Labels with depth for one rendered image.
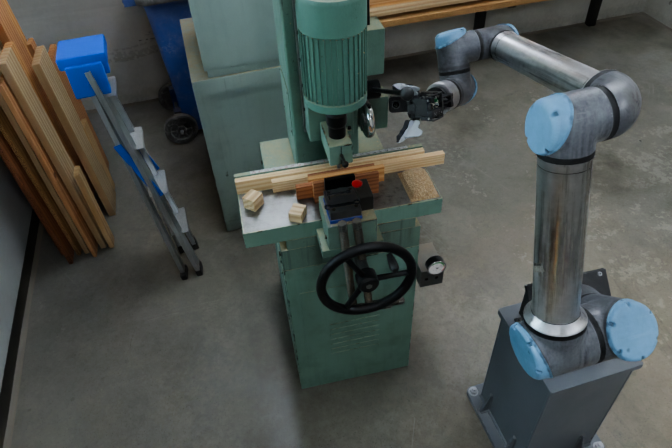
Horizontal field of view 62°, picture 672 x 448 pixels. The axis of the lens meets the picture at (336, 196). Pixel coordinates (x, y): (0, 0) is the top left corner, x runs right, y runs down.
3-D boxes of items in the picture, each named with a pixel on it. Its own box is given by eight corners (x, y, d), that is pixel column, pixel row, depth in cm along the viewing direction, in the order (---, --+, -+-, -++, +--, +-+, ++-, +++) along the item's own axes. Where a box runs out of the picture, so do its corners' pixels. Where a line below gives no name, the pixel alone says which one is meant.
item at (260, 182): (237, 194, 171) (234, 182, 167) (236, 190, 172) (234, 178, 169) (423, 163, 179) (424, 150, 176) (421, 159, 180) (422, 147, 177)
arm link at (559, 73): (677, 83, 109) (505, 15, 166) (620, 96, 107) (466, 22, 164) (666, 136, 115) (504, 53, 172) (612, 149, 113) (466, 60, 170)
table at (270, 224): (248, 273, 155) (244, 258, 151) (238, 202, 177) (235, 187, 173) (453, 234, 163) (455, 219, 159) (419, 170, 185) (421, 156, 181)
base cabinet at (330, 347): (300, 391, 219) (281, 273, 171) (279, 279, 261) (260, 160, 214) (409, 366, 225) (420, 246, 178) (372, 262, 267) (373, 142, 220)
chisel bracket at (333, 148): (330, 170, 165) (329, 147, 159) (321, 143, 175) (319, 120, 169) (354, 166, 166) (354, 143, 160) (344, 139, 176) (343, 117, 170)
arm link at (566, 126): (598, 377, 141) (631, 94, 106) (535, 397, 138) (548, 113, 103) (562, 338, 154) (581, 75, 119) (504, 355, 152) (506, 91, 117)
